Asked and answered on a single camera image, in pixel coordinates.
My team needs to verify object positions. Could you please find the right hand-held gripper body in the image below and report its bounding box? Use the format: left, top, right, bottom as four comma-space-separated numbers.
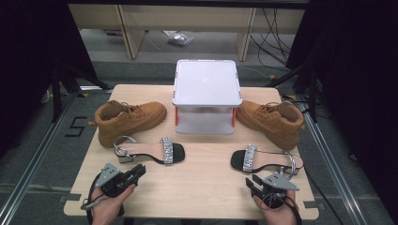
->
254, 172, 300, 210

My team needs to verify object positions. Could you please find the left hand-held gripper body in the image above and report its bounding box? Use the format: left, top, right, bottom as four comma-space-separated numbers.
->
94, 162, 134, 199

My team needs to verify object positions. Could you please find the black rhinestone strap sandal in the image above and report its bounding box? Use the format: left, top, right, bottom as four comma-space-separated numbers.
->
230, 143, 305, 181
112, 135, 186, 165

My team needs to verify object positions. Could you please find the tan suede boot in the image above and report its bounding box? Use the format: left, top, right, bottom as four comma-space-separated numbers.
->
236, 99, 306, 152
88, 99, 168, 149

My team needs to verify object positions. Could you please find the person's left hand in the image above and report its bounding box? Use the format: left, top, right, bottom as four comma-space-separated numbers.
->
90, 185, 137, 225

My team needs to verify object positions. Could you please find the person's right hand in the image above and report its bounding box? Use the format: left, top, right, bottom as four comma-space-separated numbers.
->
253, 190, 299, 225

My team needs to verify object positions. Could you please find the black metal stand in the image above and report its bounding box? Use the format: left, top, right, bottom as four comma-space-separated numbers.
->
266, 62, 318, 123
51, 62, 111, 123

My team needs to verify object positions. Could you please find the black curtain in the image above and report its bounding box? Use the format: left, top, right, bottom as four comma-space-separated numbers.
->
0, 0, 98, 158
285, 0, 398, 219

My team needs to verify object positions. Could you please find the clear plastic bag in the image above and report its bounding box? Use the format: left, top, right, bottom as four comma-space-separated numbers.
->
167, 31, 195, 47

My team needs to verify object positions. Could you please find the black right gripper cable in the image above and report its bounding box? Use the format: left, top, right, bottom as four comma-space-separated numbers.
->
261, 192, 303, 225

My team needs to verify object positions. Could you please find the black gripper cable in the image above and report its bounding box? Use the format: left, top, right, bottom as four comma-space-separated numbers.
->
261, 192, 303, 225
80, 174, 104, 225

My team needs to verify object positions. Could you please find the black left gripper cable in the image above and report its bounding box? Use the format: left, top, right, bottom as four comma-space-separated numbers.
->
80, 174, 104, 225

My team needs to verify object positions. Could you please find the black floor cable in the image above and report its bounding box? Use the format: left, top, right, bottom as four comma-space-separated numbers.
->
304, 168, 345, 225

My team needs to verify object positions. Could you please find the aluminium floor rail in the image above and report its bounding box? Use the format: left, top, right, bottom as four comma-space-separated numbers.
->
0, 93, 78, 225
301, 102, 370, 225

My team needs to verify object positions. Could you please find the white floor cable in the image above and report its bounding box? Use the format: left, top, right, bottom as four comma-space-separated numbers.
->
237, 64, 273, 79

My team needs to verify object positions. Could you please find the bundle of black floor cables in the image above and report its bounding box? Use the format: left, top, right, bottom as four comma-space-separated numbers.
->
250, 7, 297, 68

